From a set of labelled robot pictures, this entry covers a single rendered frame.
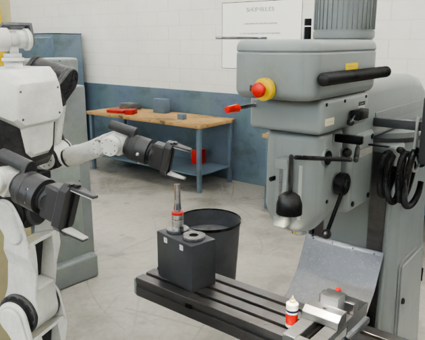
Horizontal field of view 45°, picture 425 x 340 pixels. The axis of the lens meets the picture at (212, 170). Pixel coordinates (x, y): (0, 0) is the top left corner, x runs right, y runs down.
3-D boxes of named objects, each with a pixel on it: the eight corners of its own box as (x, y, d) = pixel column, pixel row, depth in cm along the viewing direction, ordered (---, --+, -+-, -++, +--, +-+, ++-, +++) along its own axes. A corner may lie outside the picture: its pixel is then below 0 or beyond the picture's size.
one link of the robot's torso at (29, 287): (-4, 334, 166) (-20, 197, 154) (32, 309, 182) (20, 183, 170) (34, 344, 160) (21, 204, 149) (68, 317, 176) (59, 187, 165)
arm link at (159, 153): (162, 181, 168) (129, 170, 170) (172, 171, 176) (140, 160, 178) (168, 146, 162) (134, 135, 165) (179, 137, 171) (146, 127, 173)
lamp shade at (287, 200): (274, 216, 139) (275, 194, 138) (276, 208, 146) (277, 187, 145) (301, 218, 138) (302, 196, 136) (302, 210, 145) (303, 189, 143)
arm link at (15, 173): (15, 210, 120) (-20, 193, 124) (46, 202, 130) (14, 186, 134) (23, 166, 117) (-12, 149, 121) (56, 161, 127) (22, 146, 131)
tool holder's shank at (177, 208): (179, 213, 198) (178, 185, 195) (171, 212, 199) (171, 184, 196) (183, 210, 200) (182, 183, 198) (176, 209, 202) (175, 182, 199)
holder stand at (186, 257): (191, 293, 191) (191, 243, 186) (157, 274, 207) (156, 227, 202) (215, 283, 198) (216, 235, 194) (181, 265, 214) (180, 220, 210)
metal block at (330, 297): (336, 317, 160) (338, 299, 158) (319, 310, 163) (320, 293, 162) (344, 310, 164) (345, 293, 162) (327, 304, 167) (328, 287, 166)
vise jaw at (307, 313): (337, 330, 153) (338, 318, 152) (301, 317, 161) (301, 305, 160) (346, 322, 158) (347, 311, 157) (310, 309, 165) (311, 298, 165)
